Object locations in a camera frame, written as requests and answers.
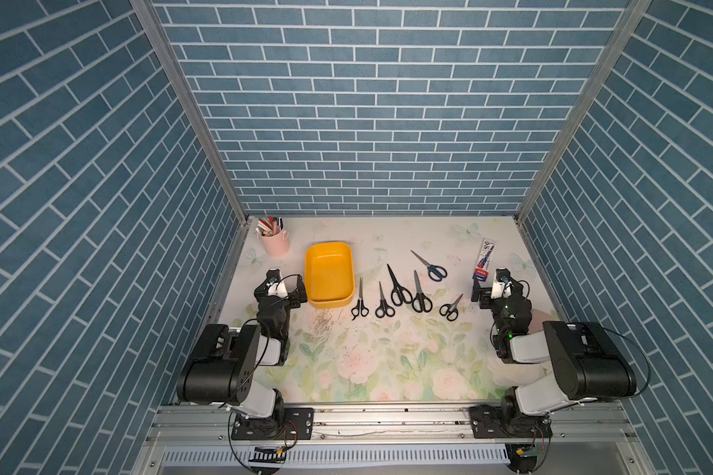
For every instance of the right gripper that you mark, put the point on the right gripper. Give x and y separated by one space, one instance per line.
485 298

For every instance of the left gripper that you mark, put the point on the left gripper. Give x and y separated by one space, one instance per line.
292 300

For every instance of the small black scissors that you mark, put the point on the small black scissors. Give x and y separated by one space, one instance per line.
384 309
450 310
360 310

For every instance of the large black scissors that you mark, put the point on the large black scissors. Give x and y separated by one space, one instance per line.
399 294

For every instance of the black scissors grey blades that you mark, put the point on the black scissors grey blades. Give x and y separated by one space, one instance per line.
420 303

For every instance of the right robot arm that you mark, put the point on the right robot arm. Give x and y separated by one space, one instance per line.
586 364

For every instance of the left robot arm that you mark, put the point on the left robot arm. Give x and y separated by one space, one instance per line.
221 367

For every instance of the yellow plastic storage box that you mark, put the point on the yellow plastic storage box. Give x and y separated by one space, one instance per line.
329 275

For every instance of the pink pen holder cup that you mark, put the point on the pink pen holder cup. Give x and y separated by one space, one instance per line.
277 245

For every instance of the pens in pink cup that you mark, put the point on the pens in pink cup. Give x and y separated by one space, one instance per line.
269 226

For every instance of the floral table mat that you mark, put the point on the floral table mat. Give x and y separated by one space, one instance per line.
410 357

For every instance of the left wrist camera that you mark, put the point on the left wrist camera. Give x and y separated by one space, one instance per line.
277 288

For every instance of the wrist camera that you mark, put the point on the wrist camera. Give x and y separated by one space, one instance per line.
501 289
277 288

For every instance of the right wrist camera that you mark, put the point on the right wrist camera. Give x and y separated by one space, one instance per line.
501 289

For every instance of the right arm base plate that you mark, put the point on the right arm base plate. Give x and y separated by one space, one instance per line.
493 422

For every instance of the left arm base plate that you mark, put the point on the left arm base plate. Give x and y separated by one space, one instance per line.
290 424

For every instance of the aluminium mounting rail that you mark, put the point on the aluminium mounting rail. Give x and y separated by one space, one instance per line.
331 424

